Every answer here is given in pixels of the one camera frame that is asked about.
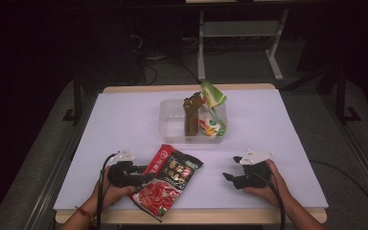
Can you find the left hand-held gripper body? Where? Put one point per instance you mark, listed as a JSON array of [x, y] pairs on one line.
[[124, 175]]

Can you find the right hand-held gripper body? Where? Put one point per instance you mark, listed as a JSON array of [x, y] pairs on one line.
[[252, 177]]

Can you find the red and black seasoning packet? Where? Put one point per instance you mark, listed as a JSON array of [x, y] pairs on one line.
[[167, 185]]

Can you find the clear plastic container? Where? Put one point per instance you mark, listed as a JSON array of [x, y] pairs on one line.
[[172, 126]]

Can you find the brown and gold packet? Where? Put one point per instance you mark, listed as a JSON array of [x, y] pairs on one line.
[[191, 115]]

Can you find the white and green packet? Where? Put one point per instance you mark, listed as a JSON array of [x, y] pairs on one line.
[[212, 99]]

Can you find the person's left hand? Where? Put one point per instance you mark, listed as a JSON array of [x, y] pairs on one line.
[[110, 195]]

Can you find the person's right hand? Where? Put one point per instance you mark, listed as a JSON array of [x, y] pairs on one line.
[[271, 191]]

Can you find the white table board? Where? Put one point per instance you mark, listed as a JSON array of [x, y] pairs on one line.
[[124, 115]]

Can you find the black metal stand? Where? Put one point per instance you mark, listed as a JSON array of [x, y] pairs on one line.
[[341, 96], [77, 102]]

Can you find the white metal stand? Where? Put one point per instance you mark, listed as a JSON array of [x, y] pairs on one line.
[[201, 48]]

